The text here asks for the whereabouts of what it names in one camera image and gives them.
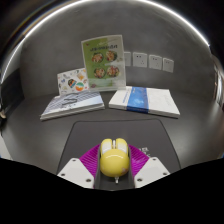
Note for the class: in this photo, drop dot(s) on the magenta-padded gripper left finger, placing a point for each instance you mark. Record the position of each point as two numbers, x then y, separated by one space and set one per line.
88 163

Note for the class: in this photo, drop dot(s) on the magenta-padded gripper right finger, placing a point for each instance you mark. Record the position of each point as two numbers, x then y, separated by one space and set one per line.
141 163

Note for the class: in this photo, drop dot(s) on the yellow computer mouse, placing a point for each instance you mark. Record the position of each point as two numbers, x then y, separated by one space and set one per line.
114 160

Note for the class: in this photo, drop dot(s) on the dark grey mouse pad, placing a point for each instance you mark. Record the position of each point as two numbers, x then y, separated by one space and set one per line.
116 130

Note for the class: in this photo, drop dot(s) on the grey striped book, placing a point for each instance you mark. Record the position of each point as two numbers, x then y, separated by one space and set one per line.
73 105

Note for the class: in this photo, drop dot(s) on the white and blue book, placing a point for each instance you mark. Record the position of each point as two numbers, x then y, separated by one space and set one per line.
146 100

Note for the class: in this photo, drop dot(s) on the white colourful sticker card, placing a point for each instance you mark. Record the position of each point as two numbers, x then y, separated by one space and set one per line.
71 83

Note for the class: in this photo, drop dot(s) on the green menu stand sign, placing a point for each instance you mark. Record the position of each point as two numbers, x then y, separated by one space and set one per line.
103 63

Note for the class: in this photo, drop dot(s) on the white ceiling light strip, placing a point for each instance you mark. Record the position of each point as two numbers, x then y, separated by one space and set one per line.
195 30

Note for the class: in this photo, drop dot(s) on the white wall socket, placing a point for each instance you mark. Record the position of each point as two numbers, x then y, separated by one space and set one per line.
155 62
168 65
127 58
139 59

